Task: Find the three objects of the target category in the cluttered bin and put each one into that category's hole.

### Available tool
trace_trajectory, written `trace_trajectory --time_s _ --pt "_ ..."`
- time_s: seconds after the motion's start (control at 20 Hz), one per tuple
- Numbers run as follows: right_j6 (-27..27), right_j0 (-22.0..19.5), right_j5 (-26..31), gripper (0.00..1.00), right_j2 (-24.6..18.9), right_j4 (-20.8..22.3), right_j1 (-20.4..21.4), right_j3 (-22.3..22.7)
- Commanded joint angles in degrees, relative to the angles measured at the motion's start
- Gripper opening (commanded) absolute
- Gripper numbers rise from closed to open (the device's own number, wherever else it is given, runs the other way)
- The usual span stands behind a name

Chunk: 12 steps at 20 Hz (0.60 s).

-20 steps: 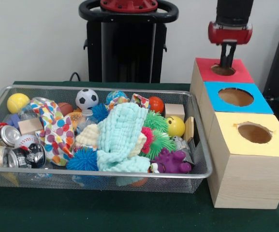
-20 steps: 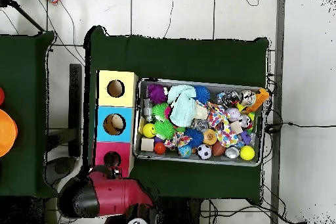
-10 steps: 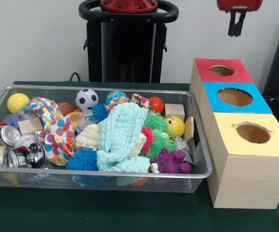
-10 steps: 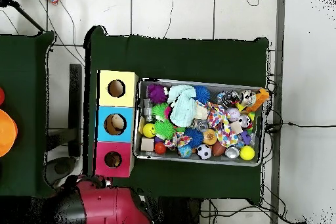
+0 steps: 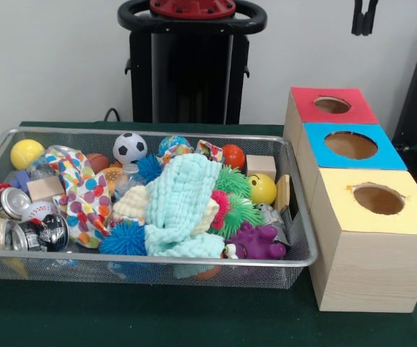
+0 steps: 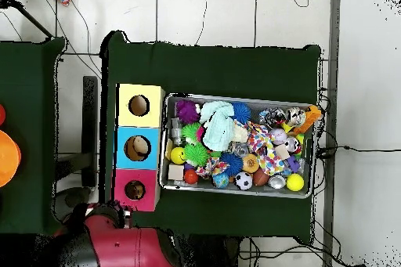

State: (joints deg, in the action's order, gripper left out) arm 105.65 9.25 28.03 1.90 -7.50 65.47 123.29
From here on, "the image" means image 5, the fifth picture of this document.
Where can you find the cream fleece cloth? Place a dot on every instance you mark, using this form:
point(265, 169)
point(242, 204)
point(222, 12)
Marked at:
point(130, 206)

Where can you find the white baseball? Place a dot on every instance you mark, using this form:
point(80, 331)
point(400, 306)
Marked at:
point(40, 210)

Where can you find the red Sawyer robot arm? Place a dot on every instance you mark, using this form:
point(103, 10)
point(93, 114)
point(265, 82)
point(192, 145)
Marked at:
point(193, 9)

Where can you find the pink spiky ball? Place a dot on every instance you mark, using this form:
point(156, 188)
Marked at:
point(220, 206)

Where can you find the metal mesh bin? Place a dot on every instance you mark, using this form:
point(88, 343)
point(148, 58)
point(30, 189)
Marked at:
point(49, 274)

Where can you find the yellow smiley ball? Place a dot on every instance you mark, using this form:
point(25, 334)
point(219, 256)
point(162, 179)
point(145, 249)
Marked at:
point(262, 188)

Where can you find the purple spiky monster toy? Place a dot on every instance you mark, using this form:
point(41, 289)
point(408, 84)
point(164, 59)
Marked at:
point(258, 242)

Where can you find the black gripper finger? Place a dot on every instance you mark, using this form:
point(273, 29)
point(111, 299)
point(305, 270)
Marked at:
point(369, 18)
point(356, 18)

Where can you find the orange-red smooth ball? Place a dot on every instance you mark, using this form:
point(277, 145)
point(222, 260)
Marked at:
point(233, 155)

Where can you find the mint green muslin cloth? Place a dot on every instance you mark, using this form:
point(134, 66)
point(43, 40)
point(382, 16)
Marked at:
point(183, 202)

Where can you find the large blue spiky ball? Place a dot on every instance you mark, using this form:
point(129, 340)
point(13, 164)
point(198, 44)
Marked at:
point(123, 240)

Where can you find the dark green table cloth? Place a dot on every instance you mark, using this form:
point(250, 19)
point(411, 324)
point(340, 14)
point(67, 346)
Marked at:
point(157, 318)

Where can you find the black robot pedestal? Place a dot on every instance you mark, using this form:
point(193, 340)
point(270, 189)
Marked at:
point(190, 79)

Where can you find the green spiky ball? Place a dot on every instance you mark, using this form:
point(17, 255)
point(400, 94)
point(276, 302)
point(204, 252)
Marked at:
point(233, 180)

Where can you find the yellow tennis ball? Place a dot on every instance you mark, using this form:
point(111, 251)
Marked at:
point(26, 153)

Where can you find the black and white soccer ball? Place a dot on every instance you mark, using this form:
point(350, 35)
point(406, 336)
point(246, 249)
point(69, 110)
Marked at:
point(129, 146)

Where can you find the wooden three-hole box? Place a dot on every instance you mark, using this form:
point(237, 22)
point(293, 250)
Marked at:
point(367, 267)

